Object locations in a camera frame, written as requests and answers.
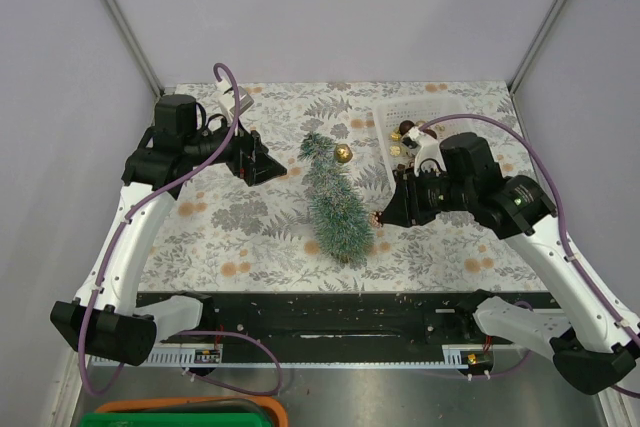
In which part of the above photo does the orange plastic bin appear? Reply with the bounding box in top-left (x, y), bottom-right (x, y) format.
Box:
top-left (94, 396), bottom-right (290, 427)

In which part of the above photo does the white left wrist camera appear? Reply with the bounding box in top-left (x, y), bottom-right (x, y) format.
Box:
top-left (216, 79), bottom-right (254, 123)

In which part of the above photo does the gold glitter bauble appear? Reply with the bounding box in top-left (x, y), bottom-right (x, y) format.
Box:
top-left (334, 144), bottom-right (353, 164)

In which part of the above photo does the white plastic basket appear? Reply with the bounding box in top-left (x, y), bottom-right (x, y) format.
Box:
top-left (373, 94), bottom-right (481, 183)

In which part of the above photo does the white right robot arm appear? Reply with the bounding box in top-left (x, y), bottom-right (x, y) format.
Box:
top-left (375, 132), bottom-right (639, 395)

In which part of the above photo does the frosted pine cone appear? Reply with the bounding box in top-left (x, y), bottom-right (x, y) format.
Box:
top-left (369, 212), bottom-right (382, 228)

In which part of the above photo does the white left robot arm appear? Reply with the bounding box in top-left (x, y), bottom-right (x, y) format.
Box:
top-left (50, 91), bottom-right (287, 366)

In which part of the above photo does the dark brown bauble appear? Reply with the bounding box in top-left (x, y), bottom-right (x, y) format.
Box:
top-left (398, 120), bottom-right (415, 136)

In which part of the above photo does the small green christmas tree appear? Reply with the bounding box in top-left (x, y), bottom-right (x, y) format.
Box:
top-left (298, 132), bottom-right (374, 265)

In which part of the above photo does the floral patterned table mat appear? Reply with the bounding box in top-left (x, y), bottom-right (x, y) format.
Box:
top-left (140, 81), bottom-right (542, 292)

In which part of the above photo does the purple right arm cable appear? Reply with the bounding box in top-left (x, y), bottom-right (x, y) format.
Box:
top-left (419, 114), bottom-right (640, 396)

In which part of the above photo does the green plastic bin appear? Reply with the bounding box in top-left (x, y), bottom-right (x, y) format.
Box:
top-left (79, 413), bottom-right (272, 427)

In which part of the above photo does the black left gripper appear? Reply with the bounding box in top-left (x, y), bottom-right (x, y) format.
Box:
top-left (184, 109), bottom-right (287, 185)

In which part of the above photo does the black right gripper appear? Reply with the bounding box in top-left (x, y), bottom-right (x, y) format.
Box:
top-left (379, 164), bottom-right (475, 228)

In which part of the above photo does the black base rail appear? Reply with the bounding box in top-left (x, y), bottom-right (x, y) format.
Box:
top-left (171, 292), bottom-right (485, 366)

